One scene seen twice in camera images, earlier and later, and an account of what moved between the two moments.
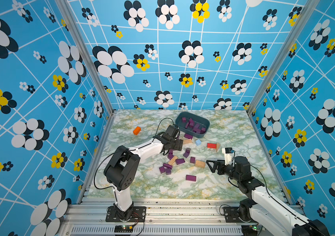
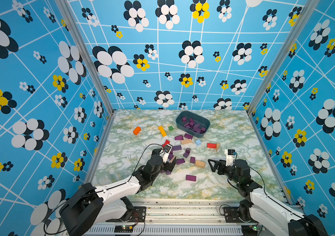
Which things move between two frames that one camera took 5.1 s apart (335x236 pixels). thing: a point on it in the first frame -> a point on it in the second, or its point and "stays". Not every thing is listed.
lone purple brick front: (191, 178) stays
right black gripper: (221, 164) stays
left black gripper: (179, 144) -> (168, 164)
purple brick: (196, 129) stays
